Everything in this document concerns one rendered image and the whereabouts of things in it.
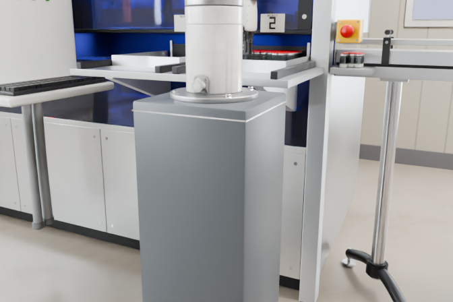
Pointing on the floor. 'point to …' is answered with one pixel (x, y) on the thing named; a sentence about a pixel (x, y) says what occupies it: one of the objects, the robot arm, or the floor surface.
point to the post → (317, 127)
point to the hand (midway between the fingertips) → (245, 48)
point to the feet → (379, 272)
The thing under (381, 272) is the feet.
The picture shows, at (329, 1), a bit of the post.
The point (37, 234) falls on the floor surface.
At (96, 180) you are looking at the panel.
